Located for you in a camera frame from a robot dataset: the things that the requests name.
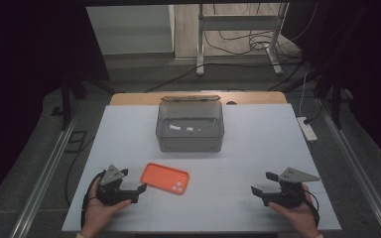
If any thin black floor cable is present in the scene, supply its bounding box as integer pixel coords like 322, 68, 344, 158
63, 134, 95, 206

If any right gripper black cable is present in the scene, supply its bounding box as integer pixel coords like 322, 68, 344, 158
302, 187, 321, 229

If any white cable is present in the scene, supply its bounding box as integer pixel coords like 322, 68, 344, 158
299, 70, 310, 119

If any dark curtain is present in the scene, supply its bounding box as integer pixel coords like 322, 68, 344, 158
0, 0, 111, 212
283, 0, 381, 167

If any black stand leg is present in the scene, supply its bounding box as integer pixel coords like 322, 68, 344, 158
313, 74, 345, 130
50, 73, 89, 131

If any white cabinet panel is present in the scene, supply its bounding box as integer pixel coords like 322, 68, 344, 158
86, 4, 176, 56

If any grey translucent storage box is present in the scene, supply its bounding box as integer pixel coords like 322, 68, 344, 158
155, 94, 226, 154

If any grey metal stand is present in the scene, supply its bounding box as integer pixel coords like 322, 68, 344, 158
195, 2, 290, 77

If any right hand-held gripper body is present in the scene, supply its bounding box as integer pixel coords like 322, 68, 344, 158
262, 167, 321, 209

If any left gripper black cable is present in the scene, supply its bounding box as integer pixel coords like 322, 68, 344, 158
80, 171, 104, 230

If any tangle of black cables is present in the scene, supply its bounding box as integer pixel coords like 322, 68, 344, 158
203, 2, 304, 58

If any black floor frame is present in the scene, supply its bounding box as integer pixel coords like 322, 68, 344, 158
64, 130, 88, 154

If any long black floor cable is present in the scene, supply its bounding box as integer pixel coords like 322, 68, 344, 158
143, 61, 307, 94

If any black power strip cable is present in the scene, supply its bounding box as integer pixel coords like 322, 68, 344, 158
304, 98, 325, 126

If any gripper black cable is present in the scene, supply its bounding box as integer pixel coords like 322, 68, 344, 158
302, 187, 321, 229
80, 171, 104, 230

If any white power strip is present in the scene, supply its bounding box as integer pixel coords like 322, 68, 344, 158
296, 116, 318, 143

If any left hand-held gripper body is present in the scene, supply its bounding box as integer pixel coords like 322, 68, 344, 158
95, 164, 140, 206

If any orange phone case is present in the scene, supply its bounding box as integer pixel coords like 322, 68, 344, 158
140, 162, 191, 196

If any person's right hand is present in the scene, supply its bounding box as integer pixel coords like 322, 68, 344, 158
267, 182, 320, 238

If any aluminium floor rail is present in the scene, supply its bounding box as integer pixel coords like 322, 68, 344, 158
317, 98, 381, 238
9, 117, 77, 238

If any person's left hand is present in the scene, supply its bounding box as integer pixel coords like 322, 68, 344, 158
79, 177, 133, 238

